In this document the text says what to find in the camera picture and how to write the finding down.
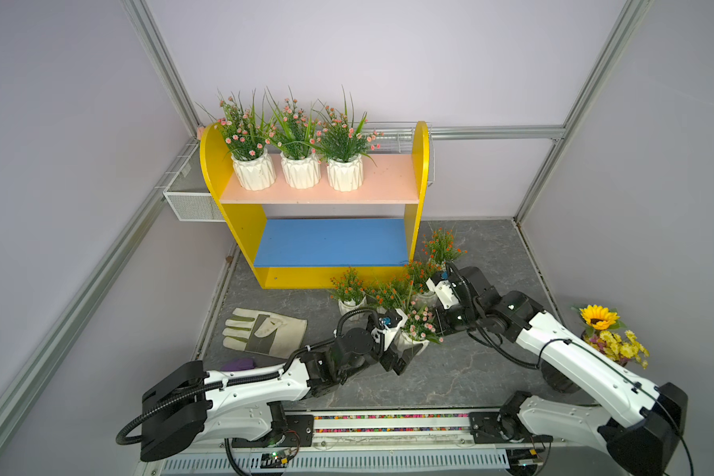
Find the yellow rack with shelves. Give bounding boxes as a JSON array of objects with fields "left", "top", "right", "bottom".
[{"left": 200, "top": 121, "right": 432, "bottom": 290}]

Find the purple trowel pink handle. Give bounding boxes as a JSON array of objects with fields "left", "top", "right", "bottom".
[{"left": 221, "top": 357, "right": 257, "bottom": 372}]

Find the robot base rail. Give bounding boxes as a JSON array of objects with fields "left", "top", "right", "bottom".
[{"left": 136, "top": 408, "right": 606, "bottom": 475}]

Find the white wire basket rear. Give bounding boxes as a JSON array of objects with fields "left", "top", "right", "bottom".
[{"left": 365, "top": 120, "right": 436, "bottom": 186}]

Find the sunflower bouquet in basket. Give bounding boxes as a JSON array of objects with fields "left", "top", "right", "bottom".
[{"left": 574, "top": 305, "right": 650, "bottom": 369}]

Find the pink flower pot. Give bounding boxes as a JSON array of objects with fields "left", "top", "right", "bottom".
[
  {"left": 397, "top": 297, "right": 443, "bottom": 354},
  {"left": 313, "top": 90, "right": 382, "bottom": 192},
  {"left": 266, "top": 90, "right": 321, "bottom": 190},
  {"left": 200, "top": 91, "right": 277, "bottom": 192}
]

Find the orange flower pot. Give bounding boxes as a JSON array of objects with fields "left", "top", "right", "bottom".
[
  {"left": 330, "top": 267, "right": 367, "bottom": 315},
  {"left": 366, "top": 278, "right": 415, "bottom": 313},
  {"left": 405, "top": 261, "right": 441, "bottom": 307},
  {"left": 422, "top": 227, "right": 466, "bottom": 272}
]

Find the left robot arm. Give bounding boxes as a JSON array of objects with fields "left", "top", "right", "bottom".
[{"left": 115, "top": 307, "right": 426, "bottom": 462}]

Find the white mesh basket left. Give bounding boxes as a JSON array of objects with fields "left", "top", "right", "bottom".
[{"left": 157, "top": 140, "right": 224, "bottom": 223}]

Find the beige gardening glove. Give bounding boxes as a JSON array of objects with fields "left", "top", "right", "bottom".
[{"left": 222, "top": 307, "right": 307, "bottom": 359}]

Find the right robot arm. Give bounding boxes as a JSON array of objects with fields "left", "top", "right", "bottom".
[{"left": 426, "top": 263, "right": 688, "bottom": 475}]

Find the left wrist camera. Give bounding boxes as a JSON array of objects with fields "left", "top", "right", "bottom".
[{"left": 371, "top": 309, "right": 408, "bottom": 356}]

